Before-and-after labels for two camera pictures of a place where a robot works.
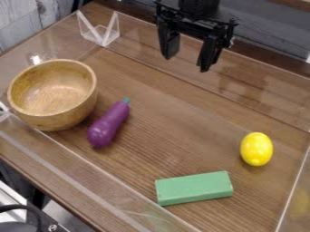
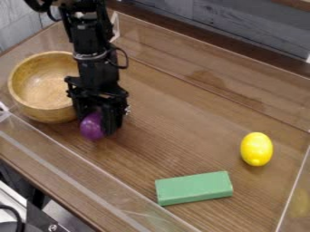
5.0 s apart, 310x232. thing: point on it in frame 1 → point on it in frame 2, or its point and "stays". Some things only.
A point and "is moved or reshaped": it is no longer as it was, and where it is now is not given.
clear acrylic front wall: (77, 183) stays
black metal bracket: (48, 224) stays
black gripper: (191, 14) → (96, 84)
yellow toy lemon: (255, 149) stays
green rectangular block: (193, 188) stays
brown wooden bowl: (52, 93) is moved or reshaped
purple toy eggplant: (101, 130) is moved or reshaped
